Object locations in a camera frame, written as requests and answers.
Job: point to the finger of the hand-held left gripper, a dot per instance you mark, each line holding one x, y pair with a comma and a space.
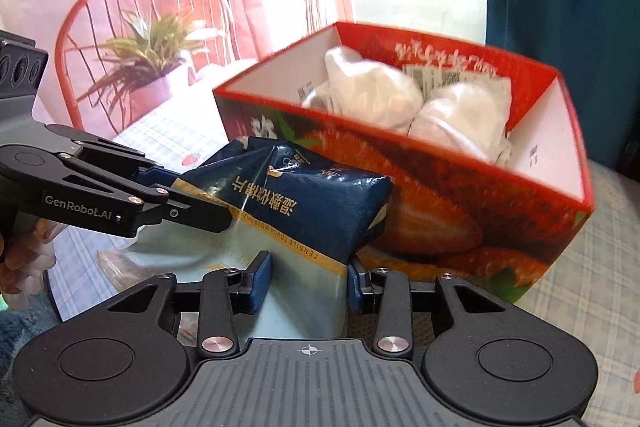
152, 178
195, 216

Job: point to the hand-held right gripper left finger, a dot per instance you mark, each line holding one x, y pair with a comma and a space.
262, 279

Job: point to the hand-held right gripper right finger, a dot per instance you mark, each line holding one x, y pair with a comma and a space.
356, 289

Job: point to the red strawberry print box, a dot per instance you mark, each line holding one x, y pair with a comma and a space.
440, 217

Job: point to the person's left hand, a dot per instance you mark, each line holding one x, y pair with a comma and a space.
22, 257

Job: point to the white plastic wrapped bundle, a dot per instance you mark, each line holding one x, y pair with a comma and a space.
365, 87
460, 122

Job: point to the dark blue cloth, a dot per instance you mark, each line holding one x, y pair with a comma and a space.
25, 332

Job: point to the plaid bed sheet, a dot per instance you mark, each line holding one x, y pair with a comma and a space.
600, 257

